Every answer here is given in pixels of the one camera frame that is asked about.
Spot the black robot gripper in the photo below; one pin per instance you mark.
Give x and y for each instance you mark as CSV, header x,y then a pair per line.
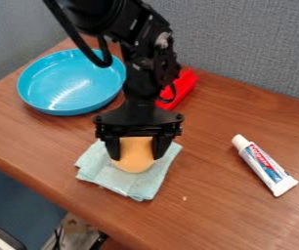
x,y
138,120

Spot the white toothpaste tube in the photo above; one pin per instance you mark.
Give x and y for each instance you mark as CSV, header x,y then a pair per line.
x,y
279,181

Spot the light green folded cloth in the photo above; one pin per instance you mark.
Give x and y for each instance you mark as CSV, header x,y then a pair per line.
x,y
141,186

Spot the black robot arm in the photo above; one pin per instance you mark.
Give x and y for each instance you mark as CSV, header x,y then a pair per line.
x,y
131,23

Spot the yellow egg-shaped ball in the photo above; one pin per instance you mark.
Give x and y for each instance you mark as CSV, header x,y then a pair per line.
x,y
137,154

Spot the blue plastic plate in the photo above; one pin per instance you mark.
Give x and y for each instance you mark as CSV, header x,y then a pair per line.
x,y
64,85

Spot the red plastic block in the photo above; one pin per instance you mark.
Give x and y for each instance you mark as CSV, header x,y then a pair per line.
x,y
185,84

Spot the grey object under table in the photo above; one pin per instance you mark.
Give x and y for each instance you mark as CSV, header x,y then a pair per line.
x,y
75,235

